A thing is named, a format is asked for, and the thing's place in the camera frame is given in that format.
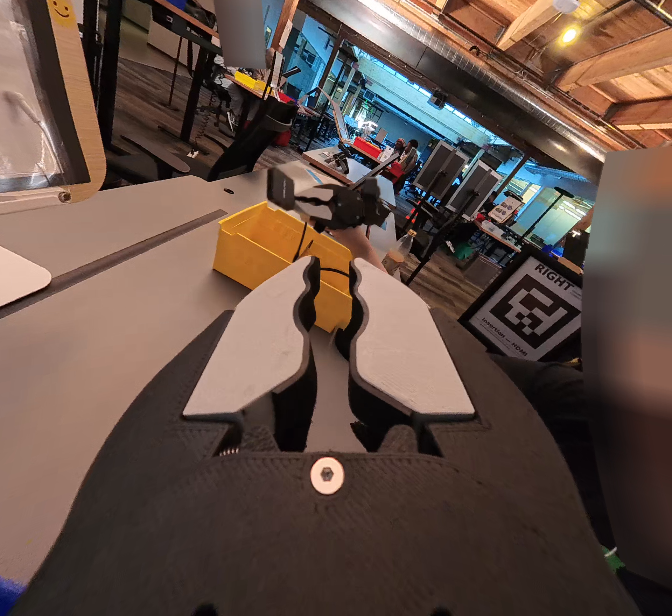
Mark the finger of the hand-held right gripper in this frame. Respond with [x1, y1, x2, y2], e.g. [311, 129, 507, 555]
[301, 200, 338, 232]
[295, 183, 338, 206]

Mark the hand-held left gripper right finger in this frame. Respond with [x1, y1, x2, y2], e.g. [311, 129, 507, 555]
[348, 258, 476, 452]

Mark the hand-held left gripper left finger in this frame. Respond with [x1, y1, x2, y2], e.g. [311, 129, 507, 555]
[182, 257, 321, 452]

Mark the thin black cable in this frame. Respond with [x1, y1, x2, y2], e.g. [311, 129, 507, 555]
[294, 216, 352, 325]

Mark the yellow plastic bin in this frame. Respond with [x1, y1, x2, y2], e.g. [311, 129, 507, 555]
[212, 200, 354, 333]

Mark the person's right forearm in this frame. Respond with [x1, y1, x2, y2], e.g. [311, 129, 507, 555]
[354, 241, 389, 276]

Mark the person's right hand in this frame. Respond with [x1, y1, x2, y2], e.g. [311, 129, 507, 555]
[331, 225, 371, 255]

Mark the grey work table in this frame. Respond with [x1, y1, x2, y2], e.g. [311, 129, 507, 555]
[302, 146, 397, 197]

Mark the red plastic bin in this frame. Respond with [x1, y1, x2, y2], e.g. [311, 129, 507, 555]
[353, 136, 392, 163]

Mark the glass bottle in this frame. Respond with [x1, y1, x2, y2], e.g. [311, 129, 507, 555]
[381, 229, 418, 281]

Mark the grey display board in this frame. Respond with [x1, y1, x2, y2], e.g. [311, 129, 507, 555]
[412, 140, 470, 202]
[446, 160, 502, 218]

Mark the black office chair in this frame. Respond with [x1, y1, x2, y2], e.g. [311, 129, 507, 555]
[207, 99, 297, 181]

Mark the black framed marker sign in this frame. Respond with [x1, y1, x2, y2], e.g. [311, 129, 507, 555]
[458, 254, 583, 362]

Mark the person's dark clothing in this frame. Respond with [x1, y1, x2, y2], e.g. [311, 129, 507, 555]
[485, 354, 620, 548]

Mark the wooden top standing desk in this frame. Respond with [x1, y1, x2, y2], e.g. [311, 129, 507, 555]
[65, 0, 224, 155]

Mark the display board with wooden rim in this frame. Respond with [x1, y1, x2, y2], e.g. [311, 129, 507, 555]
[0, 0, 107, 215]

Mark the instruction sheet in plastic sleeve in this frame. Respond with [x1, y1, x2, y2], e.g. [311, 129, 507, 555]
[0, 0, 66, 192]

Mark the black ceiling duct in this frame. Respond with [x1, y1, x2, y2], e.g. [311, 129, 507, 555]
[302, 0, 607, 181]

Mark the wooden post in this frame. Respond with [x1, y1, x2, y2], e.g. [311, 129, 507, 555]
[269, 0, 312, 52]

